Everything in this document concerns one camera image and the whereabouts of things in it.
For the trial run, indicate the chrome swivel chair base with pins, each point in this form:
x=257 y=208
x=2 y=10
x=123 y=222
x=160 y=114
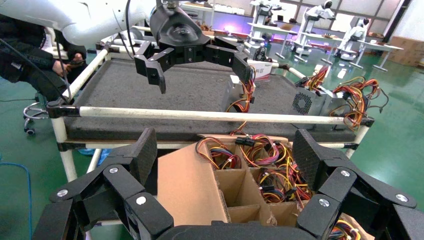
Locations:
x=30 y=131

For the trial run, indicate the seated person dark clothes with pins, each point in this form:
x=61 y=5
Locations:
x=20 y=56

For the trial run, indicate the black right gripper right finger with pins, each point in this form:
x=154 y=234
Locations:
x=334 y=182

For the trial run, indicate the blue cloth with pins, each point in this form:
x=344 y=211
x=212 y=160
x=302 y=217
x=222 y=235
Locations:
x=89 y=152

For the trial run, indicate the white humanoid robot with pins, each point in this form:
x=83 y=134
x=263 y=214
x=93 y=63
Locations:
x=263 y=16
x=354 y=34
x=314 y=15

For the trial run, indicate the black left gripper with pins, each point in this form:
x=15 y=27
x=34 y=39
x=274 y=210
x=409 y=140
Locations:
x=179 y=36

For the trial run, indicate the white carton red print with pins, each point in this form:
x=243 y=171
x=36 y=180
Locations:
x=261 y=71

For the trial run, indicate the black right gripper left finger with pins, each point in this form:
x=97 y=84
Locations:
x=126 y=185

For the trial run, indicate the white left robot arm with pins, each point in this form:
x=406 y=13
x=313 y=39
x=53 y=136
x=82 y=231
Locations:
x=82 y=23

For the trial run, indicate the cardboard box with dividers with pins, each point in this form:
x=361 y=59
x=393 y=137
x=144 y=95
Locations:
x=188 y=185

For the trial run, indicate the stacked brown cardboard cartons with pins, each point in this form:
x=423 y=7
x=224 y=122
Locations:
x=407 y=51

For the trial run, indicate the white pipe cart frame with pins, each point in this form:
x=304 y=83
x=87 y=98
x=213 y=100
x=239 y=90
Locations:
x=198 y=115

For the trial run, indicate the silver power supply fan grille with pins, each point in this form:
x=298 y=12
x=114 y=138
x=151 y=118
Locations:
x=303 y=102

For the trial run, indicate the bare operator hand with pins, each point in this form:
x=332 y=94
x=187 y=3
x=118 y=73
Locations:
x=76 y=58
x=61 y=68

